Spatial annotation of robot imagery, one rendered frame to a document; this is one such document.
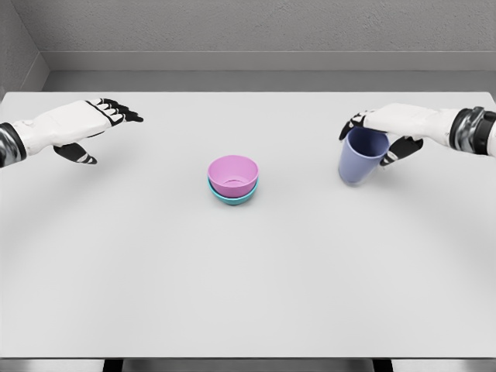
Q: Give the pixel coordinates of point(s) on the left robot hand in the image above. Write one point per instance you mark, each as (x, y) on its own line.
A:
(79, 121)

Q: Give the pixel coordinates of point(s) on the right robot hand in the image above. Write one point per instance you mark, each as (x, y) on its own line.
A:
(395, 118)

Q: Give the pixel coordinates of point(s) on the blue cup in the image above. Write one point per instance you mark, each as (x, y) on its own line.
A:
(361, 157)

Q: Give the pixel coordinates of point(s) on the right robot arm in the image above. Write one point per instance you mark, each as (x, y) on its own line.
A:
(465, 129)

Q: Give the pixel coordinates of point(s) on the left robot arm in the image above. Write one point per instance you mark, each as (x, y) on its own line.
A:
(21, 137)

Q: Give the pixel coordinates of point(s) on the pink bowl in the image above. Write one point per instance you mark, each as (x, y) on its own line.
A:
(233, 175)

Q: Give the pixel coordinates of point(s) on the teal bowl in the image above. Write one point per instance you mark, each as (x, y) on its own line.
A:
(232, 199)

